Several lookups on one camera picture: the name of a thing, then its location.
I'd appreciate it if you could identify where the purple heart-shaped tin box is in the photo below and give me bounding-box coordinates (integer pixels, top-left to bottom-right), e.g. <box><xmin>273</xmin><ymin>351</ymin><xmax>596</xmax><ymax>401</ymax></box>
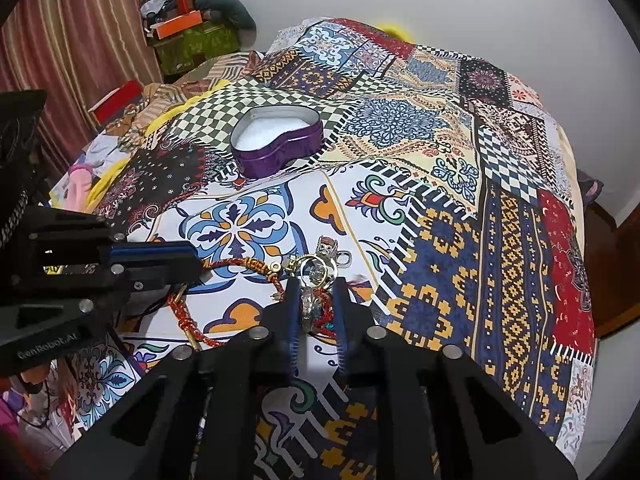
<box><xmin>230</xmin><ymin>104</ymin><xmax>323</xmax><ymax>179</ymax></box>

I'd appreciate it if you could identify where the red string bead bracelet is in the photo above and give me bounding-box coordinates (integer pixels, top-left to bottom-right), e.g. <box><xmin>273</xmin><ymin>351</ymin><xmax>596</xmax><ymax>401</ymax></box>
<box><xmin>299</xmin><ymin>286</ymin><xmax>339</xmax><ymax>340</ymax></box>

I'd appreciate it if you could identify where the orange box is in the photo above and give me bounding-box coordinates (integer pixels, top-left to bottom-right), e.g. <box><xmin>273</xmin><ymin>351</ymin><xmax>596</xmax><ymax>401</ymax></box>
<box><xmin>151</xmin><ymin>10</ymin><xmax>203</xmax><ymax>40</ymax></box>

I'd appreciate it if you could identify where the red flat box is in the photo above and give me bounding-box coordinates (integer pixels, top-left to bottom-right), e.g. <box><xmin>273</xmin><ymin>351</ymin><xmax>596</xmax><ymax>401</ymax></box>
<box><xmin>88</xmin><ymin>80</ymin><xmax>143</xmax><ymax>126</ymax></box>

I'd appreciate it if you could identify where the colourful patchwork bedspread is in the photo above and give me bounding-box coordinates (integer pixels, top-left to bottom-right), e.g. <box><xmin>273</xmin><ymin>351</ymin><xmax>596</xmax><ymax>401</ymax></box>
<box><xmin>49</xmin><ymin>16</ymin><xmax>598</xmax><ymax>480</ymax></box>

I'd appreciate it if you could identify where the yellow pillow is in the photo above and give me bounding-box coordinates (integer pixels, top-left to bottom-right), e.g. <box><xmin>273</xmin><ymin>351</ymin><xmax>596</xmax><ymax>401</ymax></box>
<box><xmin>376</xmin><ymin>24</ymin><xmax>413</xmax><ymax>44</ymax></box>

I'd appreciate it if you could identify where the yellow cloth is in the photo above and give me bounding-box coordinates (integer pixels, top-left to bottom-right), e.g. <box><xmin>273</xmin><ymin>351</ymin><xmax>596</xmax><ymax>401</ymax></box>
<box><xmin>82</xmin><ymin>157</ymin><xmax>130</xmax><ymax>214</ymax></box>

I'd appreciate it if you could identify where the striped red curtain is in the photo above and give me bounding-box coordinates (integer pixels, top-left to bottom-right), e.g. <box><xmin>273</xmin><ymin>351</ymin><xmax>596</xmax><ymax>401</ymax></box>
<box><xmin>1</xmin><ymin>0</ymin><xmax>162</xmax><ymax>179</ymax></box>

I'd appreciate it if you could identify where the dark purple bag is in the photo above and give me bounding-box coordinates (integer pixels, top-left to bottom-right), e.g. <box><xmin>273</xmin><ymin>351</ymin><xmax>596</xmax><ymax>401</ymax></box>
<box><xmin>577</xmin><ymin>169</ymin><xmax>604</xmax><ymax>208</ymax></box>

